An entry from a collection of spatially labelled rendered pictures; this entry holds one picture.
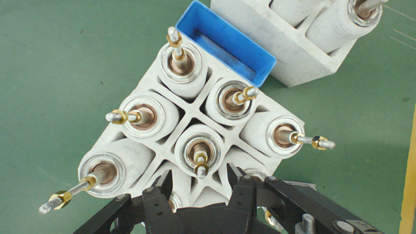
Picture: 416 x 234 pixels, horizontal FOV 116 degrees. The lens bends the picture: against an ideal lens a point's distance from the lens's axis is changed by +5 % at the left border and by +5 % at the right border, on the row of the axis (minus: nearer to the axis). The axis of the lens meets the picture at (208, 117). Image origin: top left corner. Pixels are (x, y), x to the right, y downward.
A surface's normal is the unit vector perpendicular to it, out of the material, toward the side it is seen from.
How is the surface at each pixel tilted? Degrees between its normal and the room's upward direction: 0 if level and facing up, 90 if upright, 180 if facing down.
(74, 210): 0
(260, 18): 90
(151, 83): 0
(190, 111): 0
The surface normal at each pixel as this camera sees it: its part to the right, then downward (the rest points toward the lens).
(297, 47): -0.57, 0.82
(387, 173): 0.08, 0.00
